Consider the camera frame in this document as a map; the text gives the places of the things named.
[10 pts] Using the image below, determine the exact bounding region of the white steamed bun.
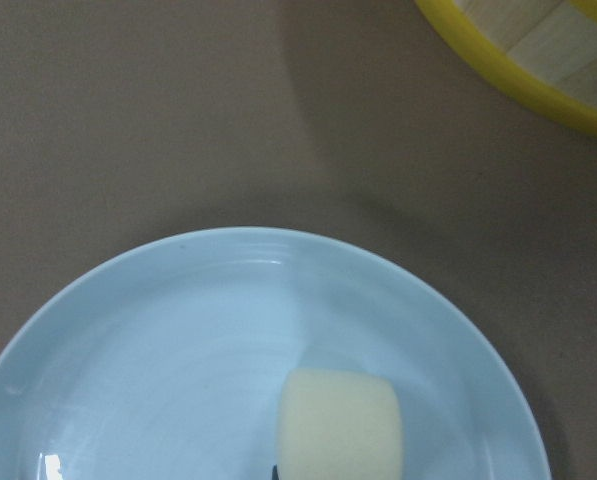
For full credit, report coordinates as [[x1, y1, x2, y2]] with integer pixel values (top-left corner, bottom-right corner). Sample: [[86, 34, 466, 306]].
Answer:
[[276, 368, 404, 479]]

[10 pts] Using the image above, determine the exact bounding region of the yellow bamboo steamer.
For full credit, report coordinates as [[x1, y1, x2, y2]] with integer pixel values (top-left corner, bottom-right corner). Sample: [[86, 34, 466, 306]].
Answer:
[[417, 1, 597, 137]]

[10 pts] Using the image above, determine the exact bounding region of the light blue plate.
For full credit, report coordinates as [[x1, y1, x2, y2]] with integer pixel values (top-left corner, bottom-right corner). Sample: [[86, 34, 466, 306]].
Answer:
[[0, 228, 552, 479]]

